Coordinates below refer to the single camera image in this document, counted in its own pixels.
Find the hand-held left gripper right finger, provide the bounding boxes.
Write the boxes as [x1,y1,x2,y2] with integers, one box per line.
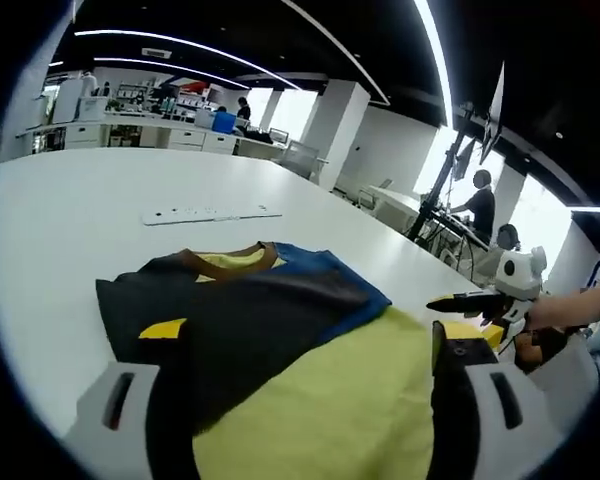
[429,320,552,480]

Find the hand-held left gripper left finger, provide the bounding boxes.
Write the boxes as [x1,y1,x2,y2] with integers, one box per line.
[62,317,197,480]

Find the yellow blue black garment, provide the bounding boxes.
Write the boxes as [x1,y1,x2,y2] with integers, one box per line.
[95,241,449,480]

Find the person's right hand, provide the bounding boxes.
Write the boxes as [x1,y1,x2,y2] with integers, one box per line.
[513,293,575,375]

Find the person's grey trousers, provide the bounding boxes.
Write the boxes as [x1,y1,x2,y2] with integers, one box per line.
[504,344,600,431]

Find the black monitor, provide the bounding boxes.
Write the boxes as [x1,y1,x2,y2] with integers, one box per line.
[481,60,506,166]
[454,138,477,180]

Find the grey office chair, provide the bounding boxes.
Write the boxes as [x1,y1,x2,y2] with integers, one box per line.
[279,139,321,179]

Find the white drawer cabinet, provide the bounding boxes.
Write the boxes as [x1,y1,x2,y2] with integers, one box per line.
[169,130,204,150]
[65,123,104,147]

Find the white storage box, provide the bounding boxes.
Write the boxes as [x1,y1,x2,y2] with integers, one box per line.
[79,96,107,121]

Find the long ceiling light strip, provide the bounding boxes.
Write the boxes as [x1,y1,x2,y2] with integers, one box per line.
[48,57,255,92]
[73,29,302,92]

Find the white table cable cover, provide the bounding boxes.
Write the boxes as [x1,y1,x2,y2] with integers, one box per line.
[141,202,284,227]

